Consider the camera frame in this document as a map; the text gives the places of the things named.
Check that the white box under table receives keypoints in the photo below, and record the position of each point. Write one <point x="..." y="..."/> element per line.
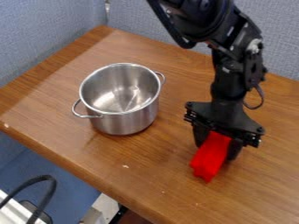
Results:
<point x="14" y="213"/>

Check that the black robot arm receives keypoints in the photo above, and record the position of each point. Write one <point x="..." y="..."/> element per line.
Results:
<point x="217" y="23"/>

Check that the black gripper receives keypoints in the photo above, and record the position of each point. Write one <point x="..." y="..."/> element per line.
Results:
<point x="226" y="118"/>

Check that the red block object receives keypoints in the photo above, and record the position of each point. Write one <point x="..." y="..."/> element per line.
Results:
<point x="210" y="156"/>

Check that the stainless steel pot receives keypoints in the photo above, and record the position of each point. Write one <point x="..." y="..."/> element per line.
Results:
<point x="119" y="98"/>

